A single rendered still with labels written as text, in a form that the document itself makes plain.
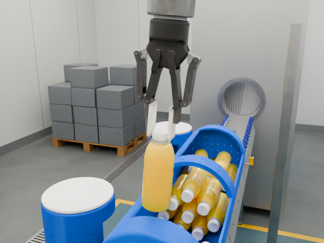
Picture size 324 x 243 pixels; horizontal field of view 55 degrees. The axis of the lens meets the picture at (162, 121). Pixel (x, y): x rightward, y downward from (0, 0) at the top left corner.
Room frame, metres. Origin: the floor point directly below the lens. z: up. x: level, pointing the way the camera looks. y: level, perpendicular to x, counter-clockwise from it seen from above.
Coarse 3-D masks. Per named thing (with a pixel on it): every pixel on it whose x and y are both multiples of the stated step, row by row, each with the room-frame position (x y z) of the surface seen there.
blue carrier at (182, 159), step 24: (192, 144) 1.42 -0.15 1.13; (216, 144) 1.38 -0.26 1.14; (240, 144) 1.29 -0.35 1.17; (216, 168) 0.95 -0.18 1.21; (240, 168) 1.13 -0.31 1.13; (144, 216) 0.63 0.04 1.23; (120, 240) 0.59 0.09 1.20; (144, 240) 0.57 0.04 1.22; (168, 240) 0.56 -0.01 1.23; (192, 240) 0.58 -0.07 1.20; (216, 240) 0.85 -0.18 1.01
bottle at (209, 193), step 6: (210, 180) 1.02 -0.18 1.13; (216, 180) 1.03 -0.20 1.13; (204, 186) 0.98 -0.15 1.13; (210, 186) 0.97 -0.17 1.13; (216, 186) 0.99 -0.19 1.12; (204, 192) 0.93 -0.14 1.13; (210, 192) 0.93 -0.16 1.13; (216, 192) 0.96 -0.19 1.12; (198, 198) 0.92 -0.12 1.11; (204, 198) 0.91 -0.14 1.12; (210, 198) 0.91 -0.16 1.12; (216, 198) 0.93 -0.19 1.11; (198, 204) 0.90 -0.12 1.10; (210, 204) 0.89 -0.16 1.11; (210, 210) 0.90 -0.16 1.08
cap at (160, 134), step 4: (156, 128) 0.63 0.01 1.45; (160, 128) 0.63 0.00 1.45; (164, 128) 0.63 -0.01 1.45; (152, 132) 0.61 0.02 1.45; (156, 132) 0.60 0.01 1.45; (160, 132) 0.61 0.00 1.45; (164, 132) 0.61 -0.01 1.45; (152, 136) 0.61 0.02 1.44; (156, 136) 0.60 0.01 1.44; (160, 136) 0.60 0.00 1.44; (164, 136) 0.60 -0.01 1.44; (156, 140) 0.60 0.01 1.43; (160, 140) 0.60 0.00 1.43; (164, 140) 0.60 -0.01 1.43
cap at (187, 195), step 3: (186, 189) 0.91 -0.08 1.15; (183, 192) 0.89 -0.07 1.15; (186, 192) 0.89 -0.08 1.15; (189, 192) 0.89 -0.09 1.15; (183, 195) 0.89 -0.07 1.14; (186, 195) 0.89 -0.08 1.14; (189, 195) 0.89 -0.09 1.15; (192, 195) 0.89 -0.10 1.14; (183, 198) 0.89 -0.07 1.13; (186, 198) 0.89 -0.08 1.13; (189, 198) 0.89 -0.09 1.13; (192, 198) 0.89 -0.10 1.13; (186, 201) 0.89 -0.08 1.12; (189, 201) 0.89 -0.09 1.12
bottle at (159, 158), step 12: (156, 144) 0.60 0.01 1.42; (168, 144) 0.61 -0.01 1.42; (144, 156) 0.61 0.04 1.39; (156, 156) 0.59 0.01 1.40; (168, 156) 0.60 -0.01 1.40; (144, 168) 0.61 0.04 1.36; (156, 168) 0.59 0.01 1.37; (168, 168) 0.59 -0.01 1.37; (144, 180) 0.61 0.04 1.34; (156, 180) 0.59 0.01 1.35; (168, 180) 0.60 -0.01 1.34; (144, 192) 0.60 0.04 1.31; (156, 192) 0.59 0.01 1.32; (168, 192) 0.60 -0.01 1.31; (144, 204) 0.60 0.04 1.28; (156, 204) 0.59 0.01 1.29; (168, 204) 0.61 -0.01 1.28
